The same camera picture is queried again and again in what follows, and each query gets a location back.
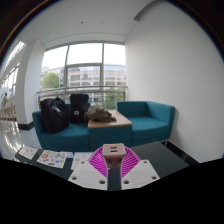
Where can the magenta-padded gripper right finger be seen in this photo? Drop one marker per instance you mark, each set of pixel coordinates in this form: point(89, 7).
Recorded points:
point(141, 173)

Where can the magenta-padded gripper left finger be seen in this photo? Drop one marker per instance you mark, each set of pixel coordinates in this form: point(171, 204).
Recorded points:
point(86, 175)

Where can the small pink charger block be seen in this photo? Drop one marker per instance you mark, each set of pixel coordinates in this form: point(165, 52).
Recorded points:
point(113, 151)

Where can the teal sofa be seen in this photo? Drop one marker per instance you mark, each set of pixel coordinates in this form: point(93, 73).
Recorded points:
point(71, 138)

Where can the wood-topped teal side table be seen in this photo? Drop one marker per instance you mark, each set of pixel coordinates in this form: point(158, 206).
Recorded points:
point(110, 133)

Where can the teal armchair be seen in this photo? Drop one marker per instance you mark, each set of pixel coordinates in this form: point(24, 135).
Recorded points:
point(150, 123)

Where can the brown jacket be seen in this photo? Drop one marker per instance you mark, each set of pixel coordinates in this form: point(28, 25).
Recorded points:
point(100, 115)

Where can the bulky black backpack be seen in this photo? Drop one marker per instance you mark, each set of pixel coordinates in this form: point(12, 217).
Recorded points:
point(53, 115)

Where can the black backpack with white label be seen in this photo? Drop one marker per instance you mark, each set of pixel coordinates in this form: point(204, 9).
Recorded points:
point(79, 106)

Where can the metal window railing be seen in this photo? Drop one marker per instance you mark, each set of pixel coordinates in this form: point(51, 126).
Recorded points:
point(83, 88)

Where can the row of wooden chairs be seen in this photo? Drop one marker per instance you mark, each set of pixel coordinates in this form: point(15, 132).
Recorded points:
point(8, 111)

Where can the person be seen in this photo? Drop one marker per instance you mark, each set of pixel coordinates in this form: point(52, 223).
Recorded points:
point(4, 99)

